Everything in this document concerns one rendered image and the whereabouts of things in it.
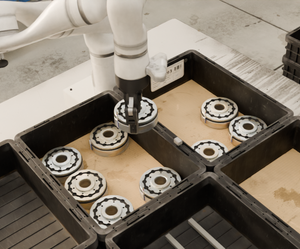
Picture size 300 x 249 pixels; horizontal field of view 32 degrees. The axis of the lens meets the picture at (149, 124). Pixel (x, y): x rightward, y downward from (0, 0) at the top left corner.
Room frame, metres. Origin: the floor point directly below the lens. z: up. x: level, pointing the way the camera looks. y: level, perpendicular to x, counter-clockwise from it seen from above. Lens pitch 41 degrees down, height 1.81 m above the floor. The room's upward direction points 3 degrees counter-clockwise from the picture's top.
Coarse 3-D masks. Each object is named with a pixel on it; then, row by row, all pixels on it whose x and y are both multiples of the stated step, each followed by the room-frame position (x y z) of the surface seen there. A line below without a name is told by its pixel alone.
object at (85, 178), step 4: (84, 176) 0.89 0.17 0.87; (88, 176) 0.89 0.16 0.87; (80, 180) 0.88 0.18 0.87; (84, 180) 0.89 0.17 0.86; (88, 180) 0.88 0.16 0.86; (92, 180) 0.88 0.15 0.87; (76, 184) 0.87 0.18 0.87; (92, 184) 0.87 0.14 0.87; (76, 188) 0.86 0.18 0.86; (80, 188) 0.86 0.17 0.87; (84, 188) 0.85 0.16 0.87; (88, 188) 0.85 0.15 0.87; (92, 188) 0.86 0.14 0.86
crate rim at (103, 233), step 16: (96, 96) 1.13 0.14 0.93; (112, 96) 1.13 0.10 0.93; (64, 112) 1.07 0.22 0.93; (32, 128) 1.01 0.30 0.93; (32, 160) 0.90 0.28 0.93; (192, 160) 0.87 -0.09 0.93; (48, 176) 0.84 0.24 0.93; (192, 176) 0.82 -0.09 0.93; (64, 192) 0.79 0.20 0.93; (144, 208) 0.73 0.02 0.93; (96, 224) 0.70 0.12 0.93; (112, 224) 0.69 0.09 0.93
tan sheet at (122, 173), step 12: (72, 144) 1.05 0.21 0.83; (84, 144) 1.05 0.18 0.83; (132, 144) 1.04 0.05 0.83; (84, 156) 1.00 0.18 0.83; (96, 156) 1.00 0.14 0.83; (120, 156) 0.99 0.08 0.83; (132, 156) 0.99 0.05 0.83; (144, 156) 0.99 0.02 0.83; (84, 168) 0.96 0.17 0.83; (96, 168) 0.95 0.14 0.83; (108, 168) 0.95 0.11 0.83; (120, 168) 0.95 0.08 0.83; (132, 168) 0.95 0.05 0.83; (144, 168) 0.94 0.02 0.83; (108, 180) 0.91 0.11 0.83; (120, 180) 0.91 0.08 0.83; (132, 180) 0.91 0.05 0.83; (108, 192) 0.87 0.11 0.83; (120, 192) 0.87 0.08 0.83; (132, 192) 0.87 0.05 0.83; (132, 204) 0.83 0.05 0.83
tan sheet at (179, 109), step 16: (192, 80) 1.31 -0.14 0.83; (160, 96) 1.24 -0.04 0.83; (176, 96) 1.23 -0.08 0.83; (192, 96) 1.23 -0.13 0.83; (208, 96) 1.22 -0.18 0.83; (160, 112) 1.16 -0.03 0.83; (176, 112) 1.16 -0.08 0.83; (192, 112) 1.16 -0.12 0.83; (176, 128) 1.09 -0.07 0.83; (192, 128) 1.09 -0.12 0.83; (208, 128) 1.08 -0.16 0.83; (224, 128) 1.08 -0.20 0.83; (192, 144) 1.02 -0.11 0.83; (224, 144) 1.02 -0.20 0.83
